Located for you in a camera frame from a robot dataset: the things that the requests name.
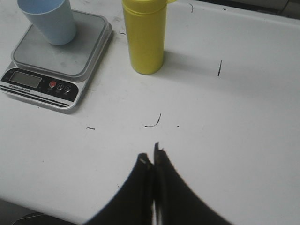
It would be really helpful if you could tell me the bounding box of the light blue plastic cup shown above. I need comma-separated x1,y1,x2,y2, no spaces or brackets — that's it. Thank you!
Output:
17,0,76,45

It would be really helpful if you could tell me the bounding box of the silver electronic kitchen scale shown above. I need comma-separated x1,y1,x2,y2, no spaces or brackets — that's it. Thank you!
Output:
0,10,112,113

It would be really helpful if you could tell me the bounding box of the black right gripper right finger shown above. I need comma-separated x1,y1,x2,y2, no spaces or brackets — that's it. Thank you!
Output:
154,143,231,225

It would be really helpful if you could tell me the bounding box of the yellow squeeze bottle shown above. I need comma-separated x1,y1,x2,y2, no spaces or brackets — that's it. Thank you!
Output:
122,0,174,75

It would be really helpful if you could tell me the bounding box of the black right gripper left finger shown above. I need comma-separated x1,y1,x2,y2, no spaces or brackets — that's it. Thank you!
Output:
86,153,154,225

